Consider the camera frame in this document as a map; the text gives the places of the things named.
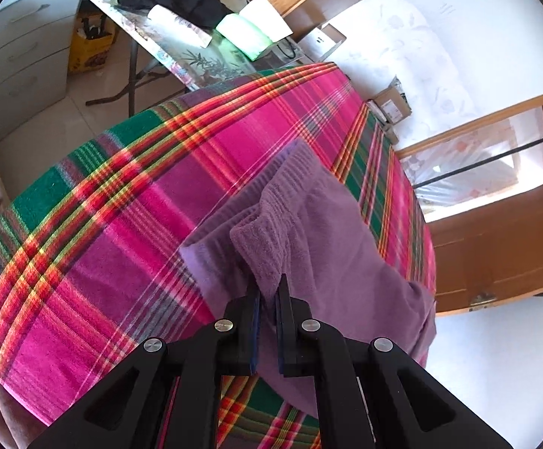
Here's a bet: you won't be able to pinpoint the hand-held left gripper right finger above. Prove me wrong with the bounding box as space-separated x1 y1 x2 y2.
275 274 511 449

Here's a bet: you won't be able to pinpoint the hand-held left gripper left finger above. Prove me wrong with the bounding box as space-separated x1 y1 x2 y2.
28 283 261 449

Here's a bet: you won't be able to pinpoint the purple fleece pants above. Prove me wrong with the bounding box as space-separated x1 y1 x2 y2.
179 139 437 424

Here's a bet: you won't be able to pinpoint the pink plaid bed sheet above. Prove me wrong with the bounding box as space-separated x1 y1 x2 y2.
0 62 437 449

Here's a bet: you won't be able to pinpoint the brown cardboard box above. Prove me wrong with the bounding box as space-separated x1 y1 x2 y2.
367 79 413 125

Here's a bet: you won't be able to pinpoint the clear printed door curtain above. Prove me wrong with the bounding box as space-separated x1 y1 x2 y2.
400 103 543 213

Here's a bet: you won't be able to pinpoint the brown blanket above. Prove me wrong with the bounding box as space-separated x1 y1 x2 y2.
0 351 52 449

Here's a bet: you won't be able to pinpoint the black curtain strip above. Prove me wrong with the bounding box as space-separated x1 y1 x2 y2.
414 138 543 188

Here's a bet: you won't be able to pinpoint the green tissue pack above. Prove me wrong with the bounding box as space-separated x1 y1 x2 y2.
216 13 276 61

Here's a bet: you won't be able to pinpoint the white cardboard box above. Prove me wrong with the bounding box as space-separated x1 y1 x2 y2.
300 23 347 64

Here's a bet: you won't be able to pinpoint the white paper roll pack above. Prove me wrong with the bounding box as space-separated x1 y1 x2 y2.
147 4 213 48

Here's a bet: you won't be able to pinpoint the white paper sheet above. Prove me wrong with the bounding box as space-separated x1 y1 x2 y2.
239 0 293 43

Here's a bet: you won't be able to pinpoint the yellow bag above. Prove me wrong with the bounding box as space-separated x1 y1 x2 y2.
68 0 115 74

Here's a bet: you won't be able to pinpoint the folding table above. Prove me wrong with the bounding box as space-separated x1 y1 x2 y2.
74 0 300 117

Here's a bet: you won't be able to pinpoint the black cloth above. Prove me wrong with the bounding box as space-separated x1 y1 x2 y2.
117 0 235 31

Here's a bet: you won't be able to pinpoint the grey drawer cabinet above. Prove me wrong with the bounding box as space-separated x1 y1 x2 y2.
0 0 97 146

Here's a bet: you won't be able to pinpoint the metal door handle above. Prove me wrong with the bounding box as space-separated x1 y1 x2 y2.
469 291 498 313

